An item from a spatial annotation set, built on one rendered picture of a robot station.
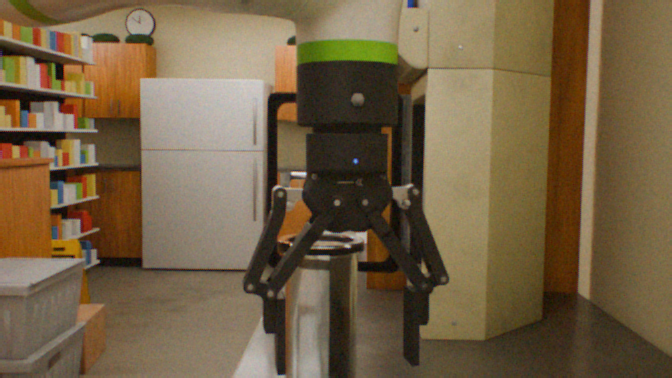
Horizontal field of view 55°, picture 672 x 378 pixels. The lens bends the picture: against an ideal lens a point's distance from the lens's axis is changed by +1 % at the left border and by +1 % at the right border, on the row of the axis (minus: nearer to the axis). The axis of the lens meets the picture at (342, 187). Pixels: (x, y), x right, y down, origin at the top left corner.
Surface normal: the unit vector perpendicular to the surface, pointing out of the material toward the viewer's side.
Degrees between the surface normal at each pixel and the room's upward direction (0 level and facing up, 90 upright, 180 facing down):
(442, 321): 90
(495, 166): 90
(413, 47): 90
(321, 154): 90
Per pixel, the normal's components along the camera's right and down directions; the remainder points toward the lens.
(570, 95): -0.02, 0.08
